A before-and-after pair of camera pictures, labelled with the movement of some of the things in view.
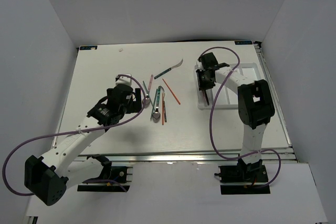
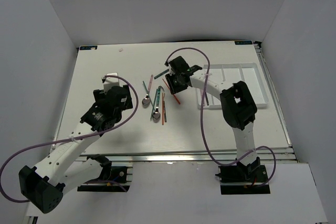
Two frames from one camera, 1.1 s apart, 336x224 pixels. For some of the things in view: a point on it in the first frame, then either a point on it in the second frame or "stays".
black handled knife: x=207 y=100 stays
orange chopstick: x=171 y=92 stays
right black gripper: x=202 y=85 → x=174 y=89
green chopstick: x=154 y=104 stays
